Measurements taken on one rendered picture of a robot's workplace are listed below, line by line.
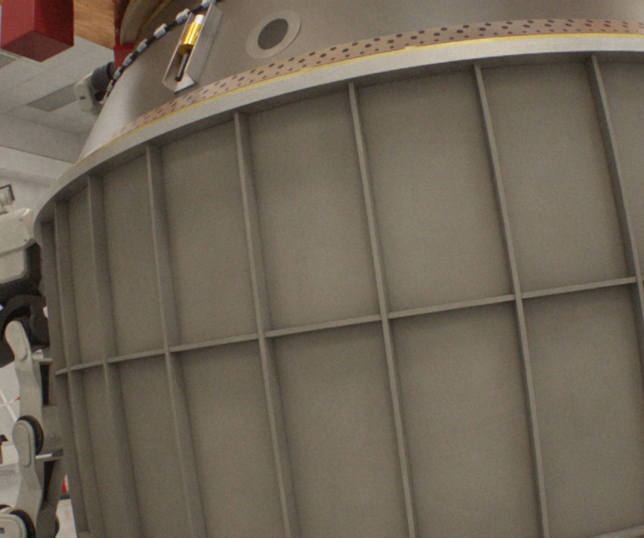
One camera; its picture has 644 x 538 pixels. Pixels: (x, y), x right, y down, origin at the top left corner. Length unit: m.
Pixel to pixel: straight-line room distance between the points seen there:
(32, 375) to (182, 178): 1.43
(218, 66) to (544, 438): 0.85
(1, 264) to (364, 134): 1.77
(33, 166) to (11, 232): 9.52
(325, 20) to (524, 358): 0.66
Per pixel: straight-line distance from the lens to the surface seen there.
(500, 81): 1.23
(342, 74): 1.19
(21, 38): 1.98
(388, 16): 1.34
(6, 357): 2.80
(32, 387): 2.68
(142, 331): 1.41
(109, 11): 2.19
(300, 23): 1.39
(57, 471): 2.77
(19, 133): 12.71
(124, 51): 2.22
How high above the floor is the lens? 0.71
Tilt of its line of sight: 7 degrees up
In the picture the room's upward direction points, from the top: 8 degrees counter-clockwise
